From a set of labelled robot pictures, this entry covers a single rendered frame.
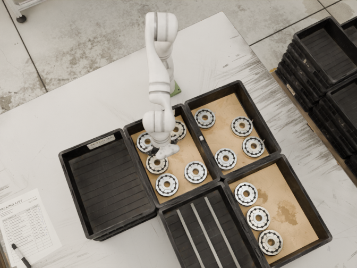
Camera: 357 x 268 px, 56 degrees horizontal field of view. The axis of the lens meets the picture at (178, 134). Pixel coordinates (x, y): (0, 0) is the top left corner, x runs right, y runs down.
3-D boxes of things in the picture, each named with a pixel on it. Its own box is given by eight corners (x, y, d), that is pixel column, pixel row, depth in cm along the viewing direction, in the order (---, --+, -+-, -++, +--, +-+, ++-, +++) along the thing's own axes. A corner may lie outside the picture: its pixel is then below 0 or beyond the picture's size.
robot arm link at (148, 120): (145, 143, 118) (170, 143, 118) (141, 127, 104) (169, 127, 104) (145, 125, 120) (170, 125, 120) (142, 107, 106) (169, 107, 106)
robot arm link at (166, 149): (158, 161, 121) (157, 156, 115) (145, 135, 124) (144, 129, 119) (180, 151, 122) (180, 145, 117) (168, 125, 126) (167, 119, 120)
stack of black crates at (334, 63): (272, 72, 250) (292, 33, 208) (304, 55, 255) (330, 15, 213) (305, 114, 238) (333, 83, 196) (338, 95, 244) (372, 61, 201)
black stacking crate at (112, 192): (65, 160, 155) (57, 153, 145) (125, 136, 160) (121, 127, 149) (94, 242, 143) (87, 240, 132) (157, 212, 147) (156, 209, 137)
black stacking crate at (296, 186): (219, 185, 152) (222, 180, 141) (275, 160, 157) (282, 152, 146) (261, 271, 140) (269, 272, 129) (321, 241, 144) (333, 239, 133)
